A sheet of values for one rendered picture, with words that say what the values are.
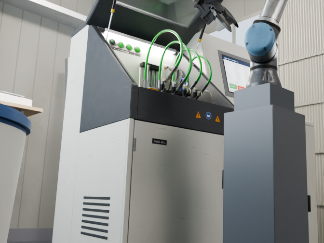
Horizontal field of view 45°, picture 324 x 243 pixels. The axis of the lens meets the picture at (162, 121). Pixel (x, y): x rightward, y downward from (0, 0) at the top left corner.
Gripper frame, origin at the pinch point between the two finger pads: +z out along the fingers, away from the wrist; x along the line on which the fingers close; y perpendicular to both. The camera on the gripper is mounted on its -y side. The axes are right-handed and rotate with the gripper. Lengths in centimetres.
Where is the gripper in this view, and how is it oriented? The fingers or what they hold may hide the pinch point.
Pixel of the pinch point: (234, 26)
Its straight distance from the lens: 181.9
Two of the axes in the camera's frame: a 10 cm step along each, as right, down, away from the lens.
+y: -5.4, 5.2, 6.7
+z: 6.6, 7.5, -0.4
